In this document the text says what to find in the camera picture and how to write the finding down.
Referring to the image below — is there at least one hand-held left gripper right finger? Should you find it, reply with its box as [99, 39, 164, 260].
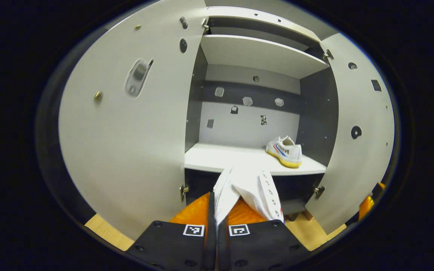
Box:
[217, 198, 312, 271]

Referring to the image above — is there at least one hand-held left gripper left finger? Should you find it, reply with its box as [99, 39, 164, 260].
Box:
[127, 192, 217, 271]

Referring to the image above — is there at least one white door with headphone sticker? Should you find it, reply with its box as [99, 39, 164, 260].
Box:
[306, 33, 395, 234]

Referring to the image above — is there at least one white canvas shoe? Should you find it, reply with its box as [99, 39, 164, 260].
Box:
[213, 166, 284, 226]
[265, 135, 303, 168]

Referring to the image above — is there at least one white shoe cabinet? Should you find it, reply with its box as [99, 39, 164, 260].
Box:
[58, 0, 395, 241]

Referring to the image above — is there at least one white door with phone sticker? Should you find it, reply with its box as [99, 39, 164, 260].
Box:
[58, 0, 207, 241]

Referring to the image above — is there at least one white cabinet shelf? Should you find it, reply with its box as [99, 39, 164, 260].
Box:
[200, 35, 330, 79]
[184, 142, 327, 176]

